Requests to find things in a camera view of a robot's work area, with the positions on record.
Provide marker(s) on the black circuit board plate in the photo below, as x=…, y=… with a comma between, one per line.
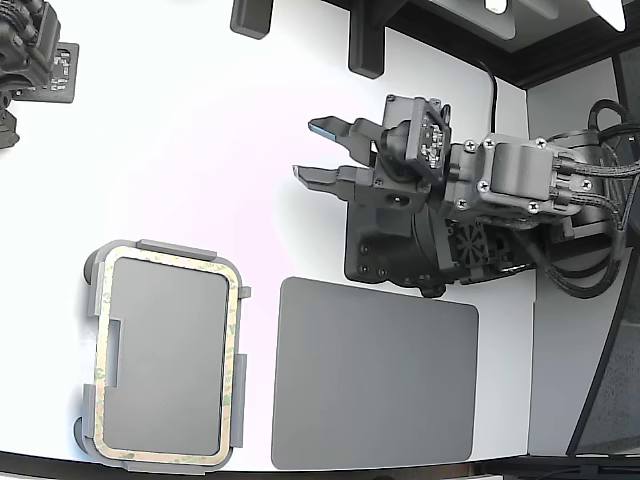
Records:
x=67, y=70

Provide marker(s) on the beige adhesive rectangular frame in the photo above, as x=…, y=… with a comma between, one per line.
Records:
x=231, y=350

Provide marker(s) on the black frame rail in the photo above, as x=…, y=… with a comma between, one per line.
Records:
x=550, y=62

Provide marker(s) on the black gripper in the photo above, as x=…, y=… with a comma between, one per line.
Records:
x=415, y=197

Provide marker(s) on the gray bracket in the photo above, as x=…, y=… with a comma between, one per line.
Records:
x=250, y=20

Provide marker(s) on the black and gray robot arm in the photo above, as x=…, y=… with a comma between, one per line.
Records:
x=520, y=172

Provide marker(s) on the black robot mechanism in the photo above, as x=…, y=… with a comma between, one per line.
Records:
x=20, y=45

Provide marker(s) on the gray holder with edge tabs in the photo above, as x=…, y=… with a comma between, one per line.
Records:
x=165, y=350

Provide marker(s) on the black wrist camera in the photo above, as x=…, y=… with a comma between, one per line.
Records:
x=415, y=130

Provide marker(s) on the flat gray plate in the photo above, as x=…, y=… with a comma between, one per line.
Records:
x=375, y=375

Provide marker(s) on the black bracket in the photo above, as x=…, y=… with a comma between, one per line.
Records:
x=367, y=45

